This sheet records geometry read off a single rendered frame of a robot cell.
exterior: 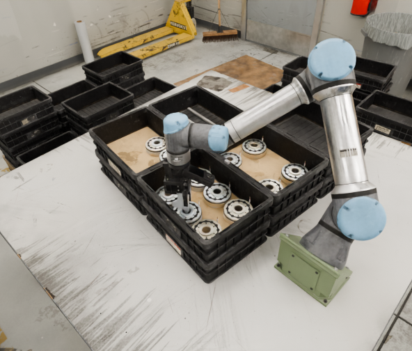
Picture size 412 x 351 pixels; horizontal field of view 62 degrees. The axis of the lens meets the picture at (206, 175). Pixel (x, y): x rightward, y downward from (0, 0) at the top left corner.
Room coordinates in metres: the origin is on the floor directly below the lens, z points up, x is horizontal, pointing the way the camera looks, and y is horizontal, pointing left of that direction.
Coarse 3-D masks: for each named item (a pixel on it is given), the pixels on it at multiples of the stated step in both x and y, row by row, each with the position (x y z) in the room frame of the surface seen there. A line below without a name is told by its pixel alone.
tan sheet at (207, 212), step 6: (192, 192) 0.94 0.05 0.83; (198, 192) 0.93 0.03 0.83; (192, 198) 0.90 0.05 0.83; (198, 198) 0.90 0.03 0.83; (234, 198) 0.89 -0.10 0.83; (204, 204) 0.87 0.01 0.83; (204, 210) 0.84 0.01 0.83; (210, 210) 0.84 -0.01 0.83; (216, 210) 0.84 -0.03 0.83; (222, 210) 0.84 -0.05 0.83; (204, 216) 0.81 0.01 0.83; (210, 216) 0.81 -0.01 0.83; (216, 216) 0.81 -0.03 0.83; (222, 216) 0.81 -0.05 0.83; (222, 222) 0.78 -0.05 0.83; (222, 228) 0.75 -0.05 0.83
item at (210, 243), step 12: (216, 156) 1.02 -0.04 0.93; (156, 168) 0.97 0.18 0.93; (228, 168) 0.95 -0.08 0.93; (264, 192) 0.82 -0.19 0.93; (264, 204) 0.77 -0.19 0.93; (252, 216) 0.73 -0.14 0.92; (192, 228) 0.68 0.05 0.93; (228, 228) 0.67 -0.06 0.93; (204, 240) 0.63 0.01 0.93; (216, 240) 0.63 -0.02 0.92
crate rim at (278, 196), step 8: (272, 128) 1.19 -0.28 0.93; (288, 136) 1.13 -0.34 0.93; (296, 144) 1.08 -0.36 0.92; (312, 152) 1.02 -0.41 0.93; (224, 160) 1.00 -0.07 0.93; (328, 160) 0.97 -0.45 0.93; (312, 168) 0.93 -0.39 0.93; (320, 168) 0.94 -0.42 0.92; (248, 176) 0.90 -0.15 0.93; (304, 176) 0.89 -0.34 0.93; (312, 176) 0.91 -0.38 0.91; (256, 184) 0.86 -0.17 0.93; (296, 184) 0.86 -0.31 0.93; (272, 192) 0.82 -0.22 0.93; (280, 192) 0.82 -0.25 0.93; (288, 192) 0.83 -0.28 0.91
